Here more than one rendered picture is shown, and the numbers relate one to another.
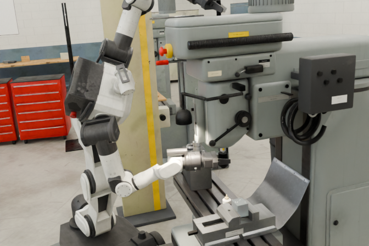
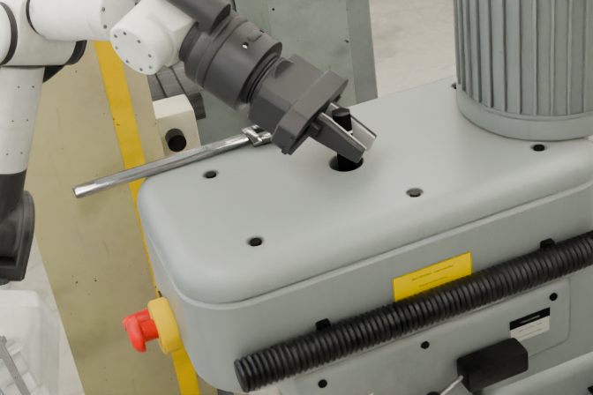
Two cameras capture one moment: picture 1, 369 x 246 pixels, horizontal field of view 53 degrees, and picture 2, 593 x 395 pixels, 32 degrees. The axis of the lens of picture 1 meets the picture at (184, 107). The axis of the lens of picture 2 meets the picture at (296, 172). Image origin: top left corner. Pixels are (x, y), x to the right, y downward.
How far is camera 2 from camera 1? 0.87 m
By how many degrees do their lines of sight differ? 17
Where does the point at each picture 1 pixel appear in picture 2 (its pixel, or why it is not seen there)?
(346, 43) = not seen: outside the picture
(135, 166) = (112, 306)
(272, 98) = not seen: outside the picture
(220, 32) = (361, 287)
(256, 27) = (499, 232)
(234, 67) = (419, 368)
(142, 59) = not seen: outside the picture
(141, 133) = (115, 215)
